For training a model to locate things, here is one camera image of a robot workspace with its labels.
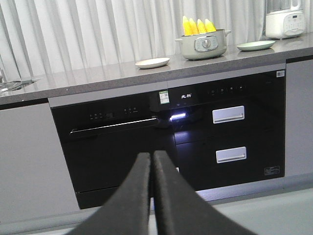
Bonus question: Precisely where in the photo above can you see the upper silver drawer handle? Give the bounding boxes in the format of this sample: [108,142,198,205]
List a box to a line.
[212,106,245,124]

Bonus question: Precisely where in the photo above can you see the white round plate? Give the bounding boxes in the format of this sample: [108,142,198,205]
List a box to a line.
[135,57,170,69]

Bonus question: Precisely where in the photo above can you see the steel sink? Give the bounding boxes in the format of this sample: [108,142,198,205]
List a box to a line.
[0,70,41,94]

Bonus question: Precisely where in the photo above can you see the black built-in dishwasher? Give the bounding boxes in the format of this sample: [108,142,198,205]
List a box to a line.
[52,90,177,209]

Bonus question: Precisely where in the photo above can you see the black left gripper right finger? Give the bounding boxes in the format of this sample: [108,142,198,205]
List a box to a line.
[153,150,253,235]

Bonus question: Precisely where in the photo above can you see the white pleated curtain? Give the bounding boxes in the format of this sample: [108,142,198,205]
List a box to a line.
[0,0,313,80]

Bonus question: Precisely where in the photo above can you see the lower silver drawer handle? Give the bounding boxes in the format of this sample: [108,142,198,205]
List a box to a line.
[216,146,247,164]

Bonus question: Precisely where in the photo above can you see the silver drawer handle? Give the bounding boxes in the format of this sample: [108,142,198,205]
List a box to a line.
[216,146,247,164]
[212,106,245,124]

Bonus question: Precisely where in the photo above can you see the black disinfection cabinet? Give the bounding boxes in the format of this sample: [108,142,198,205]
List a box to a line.
[169,71,286,190]

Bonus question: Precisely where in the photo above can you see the grey cabinet door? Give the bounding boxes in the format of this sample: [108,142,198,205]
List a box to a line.
[285,59,313,176]
[0,103,79,224]

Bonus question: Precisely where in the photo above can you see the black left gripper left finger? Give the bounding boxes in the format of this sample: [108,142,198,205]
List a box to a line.
[68,153,151,235]

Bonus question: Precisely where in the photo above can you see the green round plate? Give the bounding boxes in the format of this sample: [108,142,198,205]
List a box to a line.
[237,40,275,51]

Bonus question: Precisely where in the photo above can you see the grey left cabinet door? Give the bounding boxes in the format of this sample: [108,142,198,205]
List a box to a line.
[0,103,79,224]

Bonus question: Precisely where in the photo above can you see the yellow corn cob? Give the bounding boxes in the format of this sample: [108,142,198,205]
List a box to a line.
[189,18,199,35]
[182,16,193,36]
[204,19,217,33]
[197,19,207,34]

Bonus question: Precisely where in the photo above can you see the white rice cooker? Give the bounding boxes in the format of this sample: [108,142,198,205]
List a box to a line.
[265,0,305,39]

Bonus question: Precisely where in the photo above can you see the green electric cooking pot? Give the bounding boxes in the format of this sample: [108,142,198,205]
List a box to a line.
[175,29,231,60]

